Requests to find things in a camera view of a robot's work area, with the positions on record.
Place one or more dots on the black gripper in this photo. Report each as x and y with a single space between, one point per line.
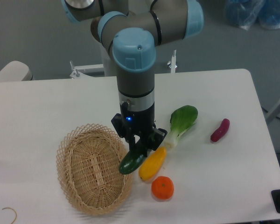
138 129

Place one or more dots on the green cucumber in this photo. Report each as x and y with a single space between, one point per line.
131 161

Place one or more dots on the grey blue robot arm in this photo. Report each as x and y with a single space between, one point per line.
130 42

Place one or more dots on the woven wicker basket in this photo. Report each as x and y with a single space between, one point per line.
87 164

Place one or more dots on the yellow mango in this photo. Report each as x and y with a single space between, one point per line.
152 164

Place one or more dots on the orange tangerine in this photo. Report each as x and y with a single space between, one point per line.
162 188

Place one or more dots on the green bok choy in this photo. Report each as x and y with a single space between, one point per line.
182 119

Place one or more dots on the purple sweet potato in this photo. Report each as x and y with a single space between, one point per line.
221 131

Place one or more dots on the white table clamp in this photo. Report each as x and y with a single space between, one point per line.
172 65

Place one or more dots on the white chair armrest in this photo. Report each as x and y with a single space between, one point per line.
16 71

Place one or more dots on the blue plastic bag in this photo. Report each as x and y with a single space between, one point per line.
244 13

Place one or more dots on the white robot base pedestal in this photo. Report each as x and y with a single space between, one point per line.
105 69

